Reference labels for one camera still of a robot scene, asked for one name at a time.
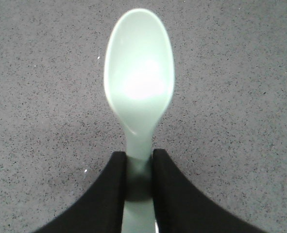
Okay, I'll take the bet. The mint green plastic spoon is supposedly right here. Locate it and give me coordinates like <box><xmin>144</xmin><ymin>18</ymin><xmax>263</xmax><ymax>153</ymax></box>
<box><xmin>103</xmin><ymin>8</ymin><xmax>175</xmax><ymax>233</ymax></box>

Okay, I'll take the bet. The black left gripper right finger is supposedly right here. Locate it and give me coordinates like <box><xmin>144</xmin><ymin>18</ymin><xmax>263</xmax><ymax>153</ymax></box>
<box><xmin>152</xmin><ymin>149</ymin><xmax>262</xmax><ymax>233</ymax></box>

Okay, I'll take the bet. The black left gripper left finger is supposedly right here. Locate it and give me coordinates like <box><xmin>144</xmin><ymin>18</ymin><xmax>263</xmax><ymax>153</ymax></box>
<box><xmin>36</xmin><ymin>151</ymin><xmax>127</xmax><ymax>233</ymax></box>

